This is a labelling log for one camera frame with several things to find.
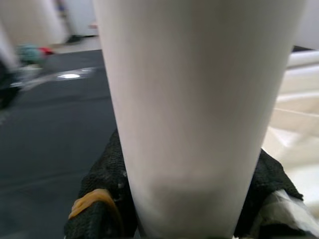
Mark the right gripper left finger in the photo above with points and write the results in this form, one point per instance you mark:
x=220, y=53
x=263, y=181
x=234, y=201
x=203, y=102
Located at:
x=104, y=174

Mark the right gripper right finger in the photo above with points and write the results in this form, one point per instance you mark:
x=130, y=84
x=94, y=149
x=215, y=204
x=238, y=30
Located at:
x=274, y=179

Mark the white plastic table leg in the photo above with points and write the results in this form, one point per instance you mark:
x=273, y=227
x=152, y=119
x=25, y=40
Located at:
x=304, y=59
x=194, y=99

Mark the white plastic children table top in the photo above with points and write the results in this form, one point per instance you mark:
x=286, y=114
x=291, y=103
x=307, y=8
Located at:
x=299, y=129

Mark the yellow rubber band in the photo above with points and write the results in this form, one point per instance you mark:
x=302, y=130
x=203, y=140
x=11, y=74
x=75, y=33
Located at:
x=84, y=200

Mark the clear tape strip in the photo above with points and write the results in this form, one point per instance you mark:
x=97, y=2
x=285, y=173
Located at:
x=68, y=76

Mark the clear plastic bag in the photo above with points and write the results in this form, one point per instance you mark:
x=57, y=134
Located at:
x=27, y=79

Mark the red cloth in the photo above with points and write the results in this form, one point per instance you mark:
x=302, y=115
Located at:
x=47, y=51

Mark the black mop head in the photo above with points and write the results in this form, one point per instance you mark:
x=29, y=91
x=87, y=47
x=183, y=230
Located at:
x=74, y=38

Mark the teal cloth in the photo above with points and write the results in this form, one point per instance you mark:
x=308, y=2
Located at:
x=28, y=52

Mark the white appliance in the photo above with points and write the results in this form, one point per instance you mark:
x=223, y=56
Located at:
x=79, y=15

